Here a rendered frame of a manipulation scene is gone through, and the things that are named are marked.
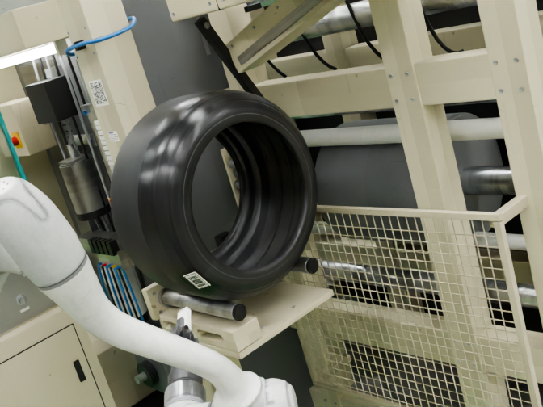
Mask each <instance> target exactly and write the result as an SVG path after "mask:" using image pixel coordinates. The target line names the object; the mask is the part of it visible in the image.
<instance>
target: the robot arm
mask: <svg viewBox="0 0 543 407"><path fill-rule="evenodd" d="M10 273H14V274H18V275H20V274H25V275H26V276H27V277H28V278H29V279H30V280H31V281H32V282H33V283H34V284H35V285H36V286H37V287H38V289H39V290H40V291H42V292H43V293H44V294H45V295H46V296H47V297H49V298H50V299H51V300H52V301H54V302H55V303H56V304H57V305H58V306H59V307H61V308H62V309H63V310H64V311H65V312H66V313H68V314H69V315H70V316H71V317H72V318H73V319H74V320H75V321H76V322H77V323H78V324H79V325H80V326H81V327H82V328H84V329H85V330H87V331H88V332H89V333H91V334H93V335H94V336H96V337H97V338H99V339H100V340H102V341H104V342H106V343H108V344H110V345H112V346H115V347H117V348H120V349H121V350H126V351H128V352H131V353H134V354H136V355H140V356H143V357H146V358H148V359H152V360H155V361H158V362H160V363H165V364H167V365H170V367H171V370H170V374H169V375H168V387H167V388H166V391H165V394H164V407H298V405H297V398H296V394H295V392H294V389H293V386H292V385H291V384H289V383H288V382H287V381H285V380H280V379H275V378H271V379H266V380H265V379H264V378H263V377H258V376H257V375H256V374H255V373H253V372H250V371H242V370H241V369H240V368H239V367H238V366H236V365H235V364H234V363H233V362H232V361H231V360H229V359H227V358H226V357H225V356H224V355H222V354H220V353H218V352H216V351H214V350H212V349H210V348H208V347H206V346H203V345H200V343H199V340H198V338H194V334H193V332H192V324H191V310H190V309H189V308H188V307H185V308H183V309H182V310H180V311H178V319H177V326H175V327H173V328H172V329H170V332H168V331H165V330H164V329H160V328H158V327H156V326H153V325H150V324H147V323H145V322H143V321H140V320H138V319H136V318H134V317H131V316H129V315H128V314H126V313H123V312H122V311H120V310H119V309H118V308H117V307H116V306H114V305H113V304H112V303H111V302H110V300H109V299H108V298H107V297H106V295H105V293H104V291H103V289H102V287H101V285H100V283H99V281H98V279H97V277H96V274H95V272H94V269H93V267H92V265H91V262H90V259H89V258H88V255H87V254H86V251H85V250H84V249H83V247H82V244H81V243H80V241H79V240H78V237H77V235H76V233H75V232H74V230H73V229H72V227H71V226H70V224H69V222H68V221H67V220H66V218H64V216H63V215H62V214H61V212H60V211H59V209H58V208H57V207H56V206H55V204H54V203H53V202H52V201H51V200H50V199H49V198H48V197H47V196H46V195H45V194H44V193H43V192H42V191H40V190H39V189H38V188H36V187H35V186H33V185H32V184H30V183H29V182H27V181H26V180H24V179H22V178H16V177H5V178H0V292H1V290H2V287H3V285H4V283H5V282H6V280H7V278H8V276H9V274H10ZM203 378H205V379H206V380H208V381H209V382H211V383H212V384H213V385H214V387H215V388H216V391H215V394H214V397H213V401H210V402H207V397H206V390H205V388H204V386H203Z"/></svg>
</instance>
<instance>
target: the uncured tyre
mask: <svg viewBox="0 0 543 407"><path fill-rule="evenodd" d="M214 137H215V138H216V139H217V140H218V141H219V142H220V143H221V144H222V145H223V146H224V147H225V149H226V150H227V152H228V153H229V155H230V156H231V158H232V160H233V162H234V165H235V168H236V171H237V173H238V181H239V188H240V199H239V206H238V214H237V216H236V219H235V222H234V225H233V227H232V229H231V230H230V232H229V234H228V236H227V237H226V239H225V240H224V241H223V242H222V243H221V244H220V245H219V246H218V247H217V248H216V249H215V250H214V251H213V252H210V251H209V250H208V249H207V247H206V246H205V244H204V243H203V241H202V239H201V238H200V235H199V233H198V231H197V228H196V224H195V221H194V217H193V213H192V182H193V178H194V173H195V171H196V166H197V164H198V161H199V160H200V157H201V155H202V153H203V152H204V150H205V148H206V147H207V145H208V144H209V142H210V141H211V140H212V139H213V138H214ZM110 200H111V210H112V219H113V223H114V226H115V229H116V233H117V236H118V238H119V240H120V243H121V245H122V246H123V248H124V250H125V252H126V254H127V255H128V256H129V258H130V259H131V260H132V261H133V263H134V264H135V265H136V266H137V267H138V268H139V269H140V270H141V271H142V272H143V273H144V274H145V275H147V276H148V277H149V278H150V279H152V280H153V281H154V282H155V283H157V284H159V285H161V286H163V287H165V288H167V289H169V290H172V291H174V292H180V293H184V294H188V295H193V296H199V297H204V298H208V299H212V300H222V301H233V300H242V299H246V298H250V297H252V296H257V295H259V294H261V293H263V292H265V291H267V290H269V289H270V288H272V287H274V286H275V285H277V284H278V283H279V282H280V281H281V280H282V279H283V278H284V277H285V276H286V275H287V274H288V273H289V272H290V271H291V270H292V269H293V268H294V266H295V265H296V263H297V261H298V260H299V258H300V257H301V255H302V253H303V251H304V249H305V247H306V245H307V242H308V240H309V236H310V234H311V232H312V228H313V226H314V220H315V216H316V210H317V201H318V187H317V179H316V174H315V169H314V164H313V160H312V157H311V154H310V151H309V148H308V146H307V144H306V142H305V139H304V137H303V136H302V134H301V132H300V130H299V129H298V127H297V126H296V125H295V124H294V122H293V121H292V119H291V118H290V117H289V116H288V115H287V114H286V113H285V112H284V111H283V110H282V109H280V108H279V107H278V106H276V105H275V104H274V103H272V102H271V101H269V100H267V99H265V98H263V97H261V96H258V95H256V94H252V93H248V92H245V91H241V90H218V91H212V92H205V93H199V94H189V95H184V96H179V97H177V98H173V99H170V100H168V101H165V102H164V103H162V104H160V105H158V106H157V107H155V108H154V109H153V110H151V111H150V112H149V113H147V114H146V115H145V116H143V117H142V118H141V119H140V120H139V121H138V122H137V123H136V124H135V126H134V127H133V128H132V130H131V131H130V132H129V134H128V135H127V136H126V138H125V140H124V142H123V144H122V145H121V147H120V151H119V152H118V155H117V157H116V161H115V165H114V168H113V171H112V180H111V190H110ZM192 272H196V273H197V274H198V275H199V276H201V277H202V278H203V279H204V280H205V281H207V282H208V283H209V284H210V286H208V287H204V288H201V289H198V288H197V287H195V286H194V285H193V284H192V283H190V282H189V281H188V280H187V279H185V278H184V277H183V276H184V275H188V274H191V273H192Z"/></svg>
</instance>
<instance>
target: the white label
mask: <svg viewBox="0 0 543 407"><path fill-rule="evenodd" d="M183 277H184V278H185V279H187V280H188V281H189V282H190V283H192V284H193V285H194V286H195V287H197V288H198V289H201V288H204V287H208V286H210V284H209V283H208V282H207V281H205V280H204V279H203V278H202V277H201V276H199V275H198V274H197V273H196V272H192V273H191V274H188V275H184V276H183Z"/></svg>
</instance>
